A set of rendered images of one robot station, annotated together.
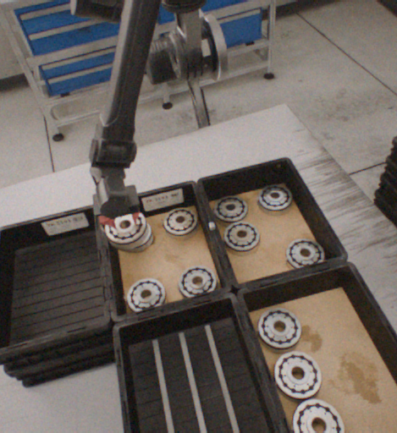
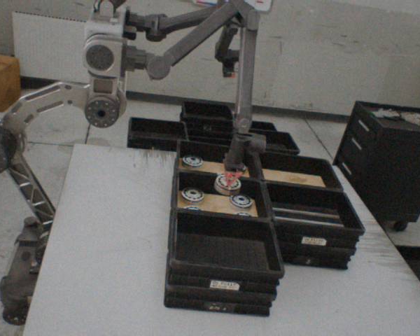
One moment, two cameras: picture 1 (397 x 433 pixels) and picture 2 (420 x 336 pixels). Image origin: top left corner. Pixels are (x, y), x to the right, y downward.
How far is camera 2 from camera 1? 186 cm
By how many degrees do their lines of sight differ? 68
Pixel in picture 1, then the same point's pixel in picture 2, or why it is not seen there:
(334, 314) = (267, 173)
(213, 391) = (298, 216)
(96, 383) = not seen: hidden behind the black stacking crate
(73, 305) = (236, 255)
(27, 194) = (55, 304)
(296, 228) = (213, 165)
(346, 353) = (285, 178)
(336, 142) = not seen: hidden behind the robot
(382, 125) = (41, 160)
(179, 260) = (218, 206)
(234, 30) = not seen: outside the picture
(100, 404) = (283, 282)
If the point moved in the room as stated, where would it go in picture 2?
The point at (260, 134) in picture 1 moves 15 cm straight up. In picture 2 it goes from (98, 162) to (99, 137)
